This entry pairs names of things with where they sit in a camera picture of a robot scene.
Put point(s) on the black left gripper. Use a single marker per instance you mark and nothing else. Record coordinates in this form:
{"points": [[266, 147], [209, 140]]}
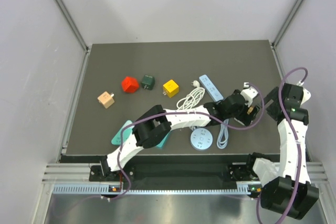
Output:
{"points": [[245, 118]]}

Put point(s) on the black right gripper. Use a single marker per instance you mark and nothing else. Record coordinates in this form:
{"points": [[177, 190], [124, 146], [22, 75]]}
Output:
{"points": [[274, 95]]}

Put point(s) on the light blue power strip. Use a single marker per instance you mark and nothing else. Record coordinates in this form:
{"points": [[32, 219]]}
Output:
{"points": [[211, 89]]}

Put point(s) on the round light blue socket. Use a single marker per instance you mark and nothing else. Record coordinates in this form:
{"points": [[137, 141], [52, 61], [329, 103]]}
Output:
{"points": [[201, 139]]}

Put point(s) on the yellow cube plug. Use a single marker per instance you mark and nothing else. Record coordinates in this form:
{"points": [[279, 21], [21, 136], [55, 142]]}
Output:
{"points": [[170, 88]]}

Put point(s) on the teal power strip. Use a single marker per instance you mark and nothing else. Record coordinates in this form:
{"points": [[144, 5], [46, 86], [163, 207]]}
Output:
{"points": [[162, 143]]}

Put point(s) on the dark green cube plug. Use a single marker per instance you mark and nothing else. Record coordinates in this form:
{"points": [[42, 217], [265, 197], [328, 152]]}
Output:
{"points": [[148, 82]]}

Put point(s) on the red cube plug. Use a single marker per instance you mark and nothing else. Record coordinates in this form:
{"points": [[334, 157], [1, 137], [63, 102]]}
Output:
{"points": [[129, 84]]}

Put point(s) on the teal triangular socket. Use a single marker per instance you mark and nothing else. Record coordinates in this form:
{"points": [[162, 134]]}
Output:
{"points": [[123, 133]]}

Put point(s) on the orange cube plug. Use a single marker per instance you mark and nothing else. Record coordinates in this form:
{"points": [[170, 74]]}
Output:
{"points": [[106, 99]]}

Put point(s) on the small orange plug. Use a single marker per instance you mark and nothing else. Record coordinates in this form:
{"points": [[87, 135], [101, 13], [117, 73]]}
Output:
{"points": [[250, 109]]}

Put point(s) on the white cube socket adapter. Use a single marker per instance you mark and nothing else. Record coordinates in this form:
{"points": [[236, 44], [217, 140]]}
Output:
{"points": [[240, 122]]}

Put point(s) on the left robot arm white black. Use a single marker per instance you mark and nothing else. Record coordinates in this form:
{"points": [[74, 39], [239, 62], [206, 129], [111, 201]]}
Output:
{"points": [[153, 126]]}

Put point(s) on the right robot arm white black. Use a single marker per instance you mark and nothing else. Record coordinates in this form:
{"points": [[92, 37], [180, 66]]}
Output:
{"points": [[290, 177]]}

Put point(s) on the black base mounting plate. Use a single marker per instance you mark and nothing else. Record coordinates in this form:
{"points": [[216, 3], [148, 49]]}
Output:
{"points": [[139, 172]]}

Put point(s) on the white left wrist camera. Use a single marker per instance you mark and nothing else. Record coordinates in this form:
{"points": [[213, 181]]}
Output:
{"points": [[249, 93]]}

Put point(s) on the light blue cable duct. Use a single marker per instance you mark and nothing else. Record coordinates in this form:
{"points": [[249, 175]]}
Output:
{"points": [[106, 189]]}

